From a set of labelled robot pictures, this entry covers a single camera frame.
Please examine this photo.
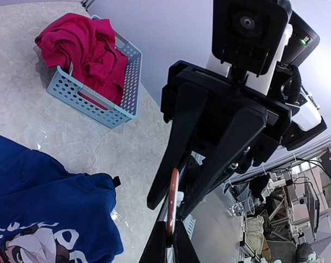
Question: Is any right aluminium corner post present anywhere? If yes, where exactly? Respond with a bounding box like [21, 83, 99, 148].
[81, 0, 95, 9]

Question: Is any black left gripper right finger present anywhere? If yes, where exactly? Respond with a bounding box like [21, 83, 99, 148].
[172, 221, 200, 263]

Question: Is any blue printed t-shirt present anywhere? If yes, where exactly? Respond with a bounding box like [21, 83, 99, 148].
[0, 136, 124, 262]

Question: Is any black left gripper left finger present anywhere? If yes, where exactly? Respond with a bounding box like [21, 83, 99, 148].
[139, 221, 167, 263]

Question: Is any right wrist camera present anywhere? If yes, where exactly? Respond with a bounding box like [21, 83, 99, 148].
[205, 0, 293, 95]

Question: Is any light blue perforated basket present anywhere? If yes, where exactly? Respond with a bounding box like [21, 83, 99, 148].
[47, 32, 142, 129]

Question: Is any red garment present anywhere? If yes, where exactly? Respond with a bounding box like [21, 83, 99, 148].
[34, 13, 128, 105]

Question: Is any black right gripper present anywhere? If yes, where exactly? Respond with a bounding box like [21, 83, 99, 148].
[147, 61, 291, 219]

